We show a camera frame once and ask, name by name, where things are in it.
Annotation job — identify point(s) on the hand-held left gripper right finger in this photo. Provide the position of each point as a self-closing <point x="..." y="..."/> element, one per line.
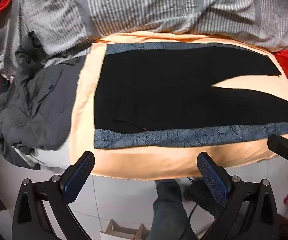
<point x="212" y="177"/>

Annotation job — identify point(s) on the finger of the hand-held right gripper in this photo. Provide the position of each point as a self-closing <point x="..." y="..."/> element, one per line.
<point x="281" y="146"/>

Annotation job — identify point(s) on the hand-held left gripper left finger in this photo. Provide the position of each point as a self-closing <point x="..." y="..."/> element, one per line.
<point x="77" y="177"/>

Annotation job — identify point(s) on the black pants with blue stripes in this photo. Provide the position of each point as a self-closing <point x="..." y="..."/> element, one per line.
<point x="173" y="90"/>

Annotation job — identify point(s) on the person's dark shoe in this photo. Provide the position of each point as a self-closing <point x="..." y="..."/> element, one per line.
<point x="196" y="190"/>

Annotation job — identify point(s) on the person's leg in jeans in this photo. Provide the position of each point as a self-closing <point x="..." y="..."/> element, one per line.
<point x="170" y="212"/>

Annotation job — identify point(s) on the orange blanket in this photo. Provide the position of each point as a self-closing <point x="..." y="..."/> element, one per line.
<point x="158" y="161"/>

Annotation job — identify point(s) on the wooden stool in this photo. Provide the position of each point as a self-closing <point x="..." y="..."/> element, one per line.
<point x="126" y="230"/>

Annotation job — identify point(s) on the dark grey jacket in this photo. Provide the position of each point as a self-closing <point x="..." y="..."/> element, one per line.
<point x="36" y="105"/>

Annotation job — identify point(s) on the grey white striped duvet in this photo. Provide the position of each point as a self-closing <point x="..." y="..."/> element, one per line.
<point x="139" y="7"/>

